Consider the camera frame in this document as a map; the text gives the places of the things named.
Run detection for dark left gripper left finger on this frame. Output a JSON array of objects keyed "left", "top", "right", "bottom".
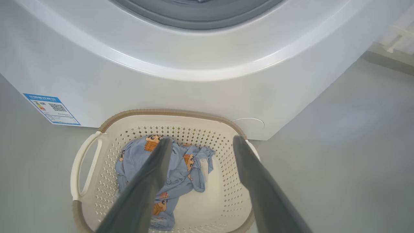
[{"left": 95, "top": 138, "right": 173, "bottom": 233}]

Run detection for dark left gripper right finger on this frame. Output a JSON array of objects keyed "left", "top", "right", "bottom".
[{"left": 233, "top": 135, "right": 312, "bottom": 233}]

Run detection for blue cartoon print clothes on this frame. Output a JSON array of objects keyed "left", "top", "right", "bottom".
[{"left": 115, "top": 134, "right": 215, "bottom": 231}]

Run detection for cream perforated laundry basket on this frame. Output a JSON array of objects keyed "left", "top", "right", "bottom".
[{"left": 71, "top": 109, "right": 261, "bottom": 233}]

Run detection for white washing machine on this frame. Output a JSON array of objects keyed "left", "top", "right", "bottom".
[{"left": 0, "top": 0, "right": 414, "bottom": 141}]

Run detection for grey rubber door gasket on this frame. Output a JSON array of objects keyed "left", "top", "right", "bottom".
[{"left": 110, "top": 0, "right": 285, "bottom": 30}]

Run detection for round white filter cover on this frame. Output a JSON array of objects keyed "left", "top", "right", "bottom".
[{"left": 232, "top": 117, "right": 265, "bottom": 136}]

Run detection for blue energy label sticker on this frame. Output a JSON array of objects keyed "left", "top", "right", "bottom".
[{"left": 23, "top": 93, "right": 81, "bottom": 126}]

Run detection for grey skirting board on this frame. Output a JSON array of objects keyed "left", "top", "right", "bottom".
[{"left": 361, "top": 50, "right": 414, "bottom": 76}]

